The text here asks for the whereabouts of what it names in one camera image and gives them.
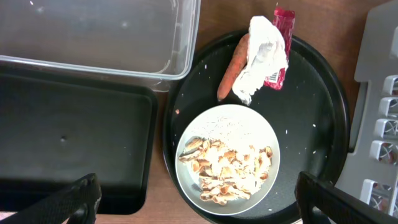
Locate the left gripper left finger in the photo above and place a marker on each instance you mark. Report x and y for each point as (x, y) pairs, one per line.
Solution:
(75, 204)

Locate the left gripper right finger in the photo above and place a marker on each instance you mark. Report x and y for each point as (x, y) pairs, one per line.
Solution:
(318, 200)

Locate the white napkin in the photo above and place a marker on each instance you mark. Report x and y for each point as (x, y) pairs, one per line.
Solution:
(266, 57)

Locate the red snack wrapper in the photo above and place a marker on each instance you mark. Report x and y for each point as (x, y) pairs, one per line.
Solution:
(284, 20)

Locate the grey dishwasher rack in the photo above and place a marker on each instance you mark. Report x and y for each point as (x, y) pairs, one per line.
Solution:
(370, 171)

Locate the black rectangular tray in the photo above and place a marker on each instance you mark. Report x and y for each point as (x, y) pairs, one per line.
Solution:
(57, 128)

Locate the round black serving tray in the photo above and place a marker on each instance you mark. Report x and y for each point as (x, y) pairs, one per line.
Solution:
(309, 116)

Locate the grey plate with rice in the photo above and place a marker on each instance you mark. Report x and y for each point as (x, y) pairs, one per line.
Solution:
(227, 160)

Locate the orange carrot stick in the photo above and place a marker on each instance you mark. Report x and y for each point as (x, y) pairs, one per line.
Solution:
(236, 65)

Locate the clear plastic bin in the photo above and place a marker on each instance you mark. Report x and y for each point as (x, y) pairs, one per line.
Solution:
(142, 42)

